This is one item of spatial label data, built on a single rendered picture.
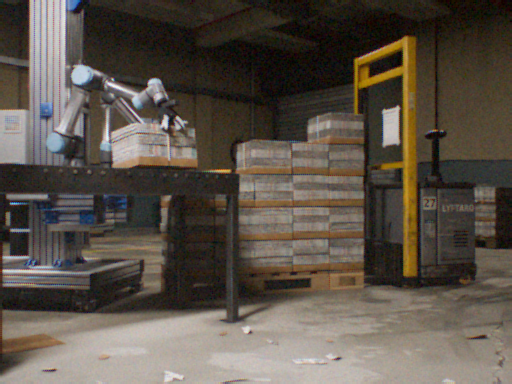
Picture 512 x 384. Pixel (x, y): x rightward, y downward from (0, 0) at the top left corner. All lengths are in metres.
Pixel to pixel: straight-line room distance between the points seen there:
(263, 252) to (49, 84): 1.79
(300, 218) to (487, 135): 6.56
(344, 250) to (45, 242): 2.07
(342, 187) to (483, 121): 6.32
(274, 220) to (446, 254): 1.38
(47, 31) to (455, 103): 7.89
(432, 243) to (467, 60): 6.50
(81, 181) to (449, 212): 2.91
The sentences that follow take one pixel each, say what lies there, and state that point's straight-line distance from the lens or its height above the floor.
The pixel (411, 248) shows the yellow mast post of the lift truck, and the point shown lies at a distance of 4.37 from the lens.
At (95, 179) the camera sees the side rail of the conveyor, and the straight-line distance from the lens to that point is 2.66.
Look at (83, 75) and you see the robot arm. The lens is 3.49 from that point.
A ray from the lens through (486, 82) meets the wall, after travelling 10.45.
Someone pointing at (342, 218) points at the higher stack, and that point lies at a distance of 4.27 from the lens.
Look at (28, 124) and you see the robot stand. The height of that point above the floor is 1.14.
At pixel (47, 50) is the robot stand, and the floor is 1.62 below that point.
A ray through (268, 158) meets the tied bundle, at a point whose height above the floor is 0.94.
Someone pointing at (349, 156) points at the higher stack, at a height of 0.97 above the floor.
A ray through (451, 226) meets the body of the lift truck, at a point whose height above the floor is 0.45.
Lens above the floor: 0.65
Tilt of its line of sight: 1 degrees up
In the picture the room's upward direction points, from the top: straight up
